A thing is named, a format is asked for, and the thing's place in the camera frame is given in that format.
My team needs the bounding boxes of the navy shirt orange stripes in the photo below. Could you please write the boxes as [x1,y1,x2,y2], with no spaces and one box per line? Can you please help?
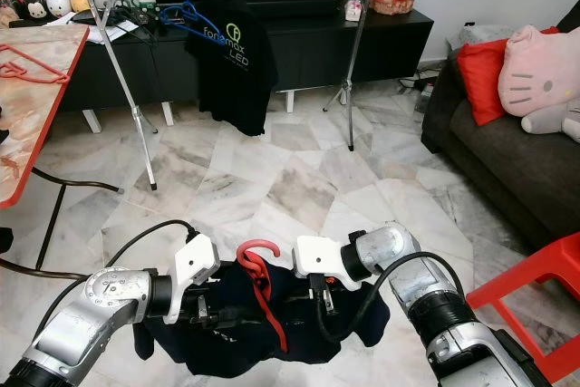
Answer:
[131,256,389,379]

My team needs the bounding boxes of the black low TV cabinet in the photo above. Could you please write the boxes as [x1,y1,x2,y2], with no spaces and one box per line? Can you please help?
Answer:
[68,2,434,132]

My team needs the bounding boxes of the red plastic clothes hanger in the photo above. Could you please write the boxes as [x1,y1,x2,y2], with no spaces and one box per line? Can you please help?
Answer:
[236,237,285,284]
[0,43,72,86]

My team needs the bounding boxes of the small white pink box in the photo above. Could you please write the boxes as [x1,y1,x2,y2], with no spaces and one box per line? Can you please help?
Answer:
[343,0,365,22]

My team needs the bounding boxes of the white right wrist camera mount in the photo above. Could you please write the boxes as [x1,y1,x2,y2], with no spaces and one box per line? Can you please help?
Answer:
[292,235,350,284]

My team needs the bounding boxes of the red plastic stool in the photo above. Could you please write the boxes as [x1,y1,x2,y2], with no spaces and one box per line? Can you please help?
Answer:
[465,231,580,383]

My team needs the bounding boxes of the dark brown fabric sofa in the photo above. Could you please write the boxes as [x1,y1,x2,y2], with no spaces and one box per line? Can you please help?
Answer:
[420,0,580,247]

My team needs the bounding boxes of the red hat doll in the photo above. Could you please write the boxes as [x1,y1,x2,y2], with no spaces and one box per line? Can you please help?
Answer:
[0,0,21,27]

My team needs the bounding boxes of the black power strip green light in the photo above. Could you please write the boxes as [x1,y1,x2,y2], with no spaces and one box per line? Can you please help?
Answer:
[412,74,438,114]

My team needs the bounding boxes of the black green electronic gadget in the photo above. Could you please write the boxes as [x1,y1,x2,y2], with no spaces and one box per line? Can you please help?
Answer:
[118,0,178,33]

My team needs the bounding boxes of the marble table with red edge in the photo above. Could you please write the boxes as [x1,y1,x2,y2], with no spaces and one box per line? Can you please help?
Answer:
[0,23,123,272]

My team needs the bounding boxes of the pink cat face pillow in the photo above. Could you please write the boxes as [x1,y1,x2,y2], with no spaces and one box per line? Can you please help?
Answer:
[497,24,580,118]

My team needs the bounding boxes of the blue plastic clothes hanger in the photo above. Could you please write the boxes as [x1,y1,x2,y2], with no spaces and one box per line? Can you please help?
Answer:
[156,0,226,46]

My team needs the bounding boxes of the white papers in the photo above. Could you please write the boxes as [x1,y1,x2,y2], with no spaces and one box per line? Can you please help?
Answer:
[45,14,137,44]

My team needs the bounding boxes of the white round plush toy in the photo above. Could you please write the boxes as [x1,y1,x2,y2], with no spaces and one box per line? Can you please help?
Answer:
[45,0,72,18]

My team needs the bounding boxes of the red cushion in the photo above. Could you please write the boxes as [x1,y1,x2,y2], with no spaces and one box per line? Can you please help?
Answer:
[456,26,561,127]

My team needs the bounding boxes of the grey plastic bag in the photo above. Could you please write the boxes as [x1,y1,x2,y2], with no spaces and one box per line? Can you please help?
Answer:
[449,23,517,48]

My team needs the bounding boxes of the large grey Totoro plush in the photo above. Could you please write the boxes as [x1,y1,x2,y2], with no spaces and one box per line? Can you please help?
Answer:
[521,97,580,143]

